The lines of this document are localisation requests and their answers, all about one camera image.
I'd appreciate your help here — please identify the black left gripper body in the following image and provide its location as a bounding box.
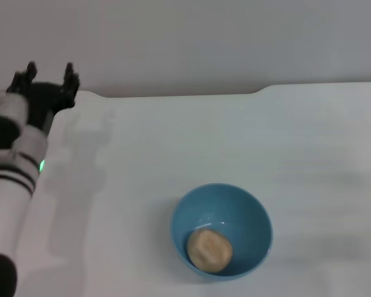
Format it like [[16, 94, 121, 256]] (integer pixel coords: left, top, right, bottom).
[[25, 80, 77, 131]]

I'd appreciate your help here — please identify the beige egg yolk pastry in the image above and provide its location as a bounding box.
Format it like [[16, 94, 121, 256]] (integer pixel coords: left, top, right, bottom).
[[186, 229, 234, 273]]

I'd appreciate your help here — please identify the blue bowl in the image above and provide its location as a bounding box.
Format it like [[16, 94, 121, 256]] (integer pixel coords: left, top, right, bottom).
[[171, 183, 274, 282]]

